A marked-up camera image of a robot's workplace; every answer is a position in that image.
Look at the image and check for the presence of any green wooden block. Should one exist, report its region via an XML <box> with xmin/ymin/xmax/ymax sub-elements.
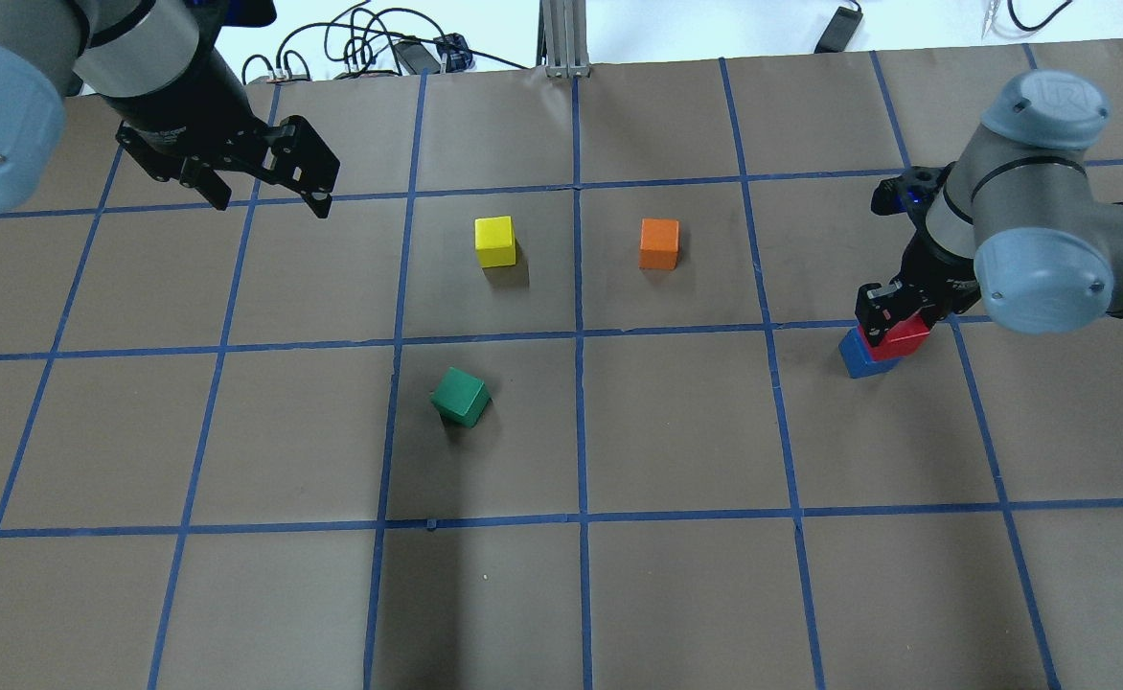
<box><xmin>429</xmin><ymin>367</ymin><xmax>492</xmax><ymax>428</ymax></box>

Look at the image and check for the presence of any yellow wooden block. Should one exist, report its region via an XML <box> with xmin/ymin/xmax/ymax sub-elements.
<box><xmin>473</xmin><ymin>216</ymin><xmax>517</xmax><ymax>269</ymax></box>

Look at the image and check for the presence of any black power adapter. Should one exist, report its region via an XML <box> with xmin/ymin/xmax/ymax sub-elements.
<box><xmin>813</xmin><ymin>3</ymin><xmax>862</xmax><ymax>54</ymax></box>

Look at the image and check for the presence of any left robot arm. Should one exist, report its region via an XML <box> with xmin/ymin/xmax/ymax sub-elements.
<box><xmin>0</xmin><ymin>1</ymin><xmax>341</xmax><ymax>219</ymax></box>

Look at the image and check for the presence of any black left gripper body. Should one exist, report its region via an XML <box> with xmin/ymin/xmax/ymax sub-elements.
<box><xmin>113</xmin><ymin>53</ymin><xmax>271</xmax><ymax>184</ymax></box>

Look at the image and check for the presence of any red wooden block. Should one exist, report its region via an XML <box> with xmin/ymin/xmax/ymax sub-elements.
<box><xmin>862</xmin><ymin>314</ymin><xmax>932</xmax><ymax>362</ymax></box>

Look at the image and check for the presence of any blue wooden block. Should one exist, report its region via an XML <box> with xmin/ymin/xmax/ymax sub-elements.
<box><xmin>838</xmin><ymin>327</ymin><xmax>903</xmax><ymax>380</ymax></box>

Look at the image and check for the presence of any orange wooden block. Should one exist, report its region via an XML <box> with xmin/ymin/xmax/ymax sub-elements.
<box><xmin>637</xmin><ymin>218</ymin><xmax>681</xmax><ymax>271</ymax></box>

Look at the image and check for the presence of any aluminium frame post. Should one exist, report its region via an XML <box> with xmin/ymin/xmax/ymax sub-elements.
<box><xmin>537</xmin><ymin>0</ymin><xmax>591</xmax><ymax>79</ymax></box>

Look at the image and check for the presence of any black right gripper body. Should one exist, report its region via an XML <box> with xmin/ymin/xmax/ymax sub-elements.
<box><xmin>894</xmin><ymin>230</ymin><xmax>979</xmax><ymax>323</ymax></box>

